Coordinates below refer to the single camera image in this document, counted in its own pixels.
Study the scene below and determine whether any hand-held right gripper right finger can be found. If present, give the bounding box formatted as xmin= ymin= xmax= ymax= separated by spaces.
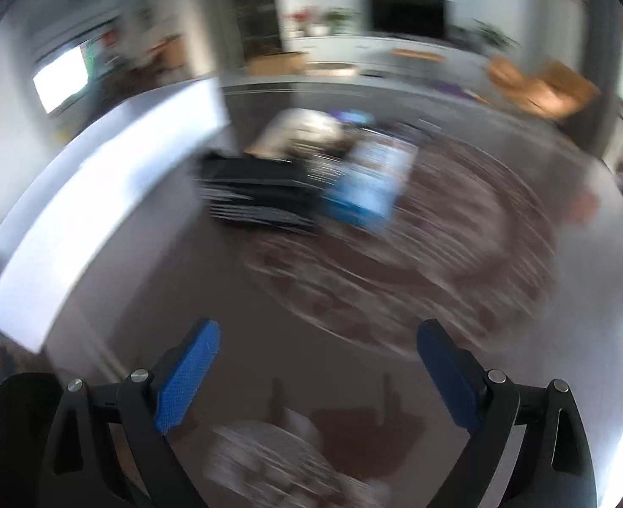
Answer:
xmin=416 ymin=319 xmax=599 ymax=508

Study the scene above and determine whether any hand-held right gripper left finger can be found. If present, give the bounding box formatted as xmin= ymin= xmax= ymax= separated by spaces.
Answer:
xmin=36 ymin=317 xmax=222 ymax=508

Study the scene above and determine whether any blue and white carton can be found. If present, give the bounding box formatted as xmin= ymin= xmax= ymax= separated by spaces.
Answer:
xmin=319 ymin=127 xmax=418 ymax=236

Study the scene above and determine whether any white plush duck toy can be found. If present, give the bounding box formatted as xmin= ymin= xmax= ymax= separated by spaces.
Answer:
xmin=248 ymin=108 xmax=355 ymax=162

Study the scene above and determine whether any dark glass desktop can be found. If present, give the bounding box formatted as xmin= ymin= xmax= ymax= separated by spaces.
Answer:
xmin=0 ymin=82 xmax=623 ymax=508

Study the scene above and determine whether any purple floor mat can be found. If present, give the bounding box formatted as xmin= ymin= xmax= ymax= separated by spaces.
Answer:
xmin=428 ymin=82 xmax=476 ymax=97

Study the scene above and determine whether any orange rocking chair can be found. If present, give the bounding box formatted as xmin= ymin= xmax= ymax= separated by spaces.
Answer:
xmin=488 ymin=58 xmax=601 ymax=118

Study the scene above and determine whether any bright window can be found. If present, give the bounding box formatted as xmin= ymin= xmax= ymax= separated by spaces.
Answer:
xmin=33 ymin=47 xmax=91 ymax=113

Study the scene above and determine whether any brown cardboard box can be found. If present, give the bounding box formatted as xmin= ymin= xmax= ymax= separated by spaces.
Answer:
xmin=248 ymin=53 xmax=307 ymax=76

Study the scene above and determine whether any large leafy potted plant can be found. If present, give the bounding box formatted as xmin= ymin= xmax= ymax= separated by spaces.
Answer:
xmin=470 ymin=18 xmax=518 ymax=52

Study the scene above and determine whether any white tv cabinet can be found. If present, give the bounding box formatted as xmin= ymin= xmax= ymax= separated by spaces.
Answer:
xmin=285 ymin=34 xmax=503 ymax=79

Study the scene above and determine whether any black television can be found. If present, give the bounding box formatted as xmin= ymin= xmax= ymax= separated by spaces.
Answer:
xmin=361 ymin=0 xmax=452 ymax=38

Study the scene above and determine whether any green potted plant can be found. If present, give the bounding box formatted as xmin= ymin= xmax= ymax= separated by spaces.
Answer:
xmin=325 ymin=8 xmax=360 ymax=35

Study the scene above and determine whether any red flower plant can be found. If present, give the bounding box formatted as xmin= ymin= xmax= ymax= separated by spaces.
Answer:
xmin=285 ymin=8 xmax=324 ymax=38

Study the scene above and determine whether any dark tall cabinet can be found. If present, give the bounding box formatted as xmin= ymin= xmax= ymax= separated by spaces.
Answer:
xmin=229 ymin=0 xmax=283 ymax=59

